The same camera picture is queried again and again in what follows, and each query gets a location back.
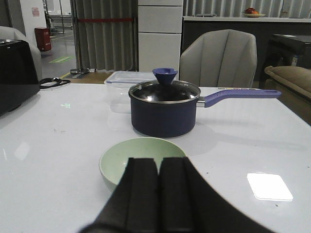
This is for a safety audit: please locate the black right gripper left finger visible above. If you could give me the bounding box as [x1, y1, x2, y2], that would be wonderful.
[80, 158, 159, 233]

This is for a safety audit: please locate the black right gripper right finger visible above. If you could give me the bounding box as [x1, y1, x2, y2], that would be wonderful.
[159, 157, 270, 233]

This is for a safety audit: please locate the green bowl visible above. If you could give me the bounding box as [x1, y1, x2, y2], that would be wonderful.
[99, 137, 186, 192]

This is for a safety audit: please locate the dark blue saucepan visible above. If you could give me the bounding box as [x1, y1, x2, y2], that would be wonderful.
[130, 89, 281, 138]

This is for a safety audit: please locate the glass pot lid blue knob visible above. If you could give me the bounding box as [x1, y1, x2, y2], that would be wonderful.
[128, 68, 201, 104]

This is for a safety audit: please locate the clear plastic food container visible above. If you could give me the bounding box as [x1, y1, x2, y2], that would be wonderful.
[104, 71, 156, 114]

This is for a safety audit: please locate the beige upholstered chair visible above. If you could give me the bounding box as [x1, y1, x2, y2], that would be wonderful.
[179, 29, 257, 87]

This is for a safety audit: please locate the tan cushion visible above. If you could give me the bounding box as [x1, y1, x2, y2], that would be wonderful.
[264, 66, 311, 101]

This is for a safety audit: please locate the black silver toaster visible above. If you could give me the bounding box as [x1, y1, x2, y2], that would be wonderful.
[0, 40, 40, 115]

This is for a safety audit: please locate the white cabinet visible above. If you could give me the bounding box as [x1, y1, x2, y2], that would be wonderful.
[138, 0, 183, 72]

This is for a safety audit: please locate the red fire extinguisher box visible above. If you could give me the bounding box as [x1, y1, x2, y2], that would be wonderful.
[35, 27, 52, 51]

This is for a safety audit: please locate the fruit plate on counter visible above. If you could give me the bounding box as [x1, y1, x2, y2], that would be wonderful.
[243, 7, 265, 18]

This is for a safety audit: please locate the black toaster power cable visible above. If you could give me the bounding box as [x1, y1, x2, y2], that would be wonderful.
[39, 77, 71, 89]

